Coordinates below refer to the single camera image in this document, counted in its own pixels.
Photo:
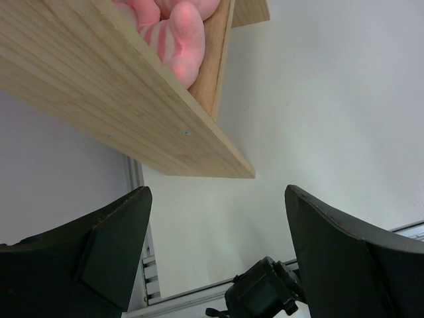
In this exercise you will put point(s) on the aluminium mounting rail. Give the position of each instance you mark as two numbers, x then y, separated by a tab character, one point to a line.
194	303

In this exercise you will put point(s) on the wooden two-tier shelf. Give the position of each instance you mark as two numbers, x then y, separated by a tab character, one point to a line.
82	62

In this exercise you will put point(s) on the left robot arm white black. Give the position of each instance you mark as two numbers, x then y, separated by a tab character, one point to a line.
266	289

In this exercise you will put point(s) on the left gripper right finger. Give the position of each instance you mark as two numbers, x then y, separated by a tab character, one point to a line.
350	268

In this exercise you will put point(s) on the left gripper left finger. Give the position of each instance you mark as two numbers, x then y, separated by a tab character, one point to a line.
85	268

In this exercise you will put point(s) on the pink striped plush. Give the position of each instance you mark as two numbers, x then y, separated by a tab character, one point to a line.
174	30

